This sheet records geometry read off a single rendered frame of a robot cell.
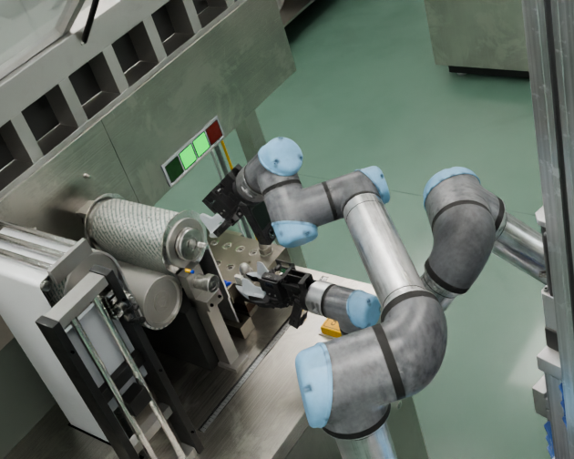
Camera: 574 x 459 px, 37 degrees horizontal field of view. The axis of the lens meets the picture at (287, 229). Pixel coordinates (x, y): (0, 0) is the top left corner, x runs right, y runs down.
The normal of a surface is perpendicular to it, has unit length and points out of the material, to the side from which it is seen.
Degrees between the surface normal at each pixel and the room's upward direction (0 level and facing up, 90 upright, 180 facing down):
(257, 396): 0
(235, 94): 90
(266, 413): 0
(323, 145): 0
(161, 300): 90
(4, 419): 90
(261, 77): 90
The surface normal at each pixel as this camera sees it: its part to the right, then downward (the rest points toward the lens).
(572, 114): -0.72, 0.56
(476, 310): -0.26, -0.77
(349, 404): 0.16, 0.47
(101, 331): 0.79, 0.18
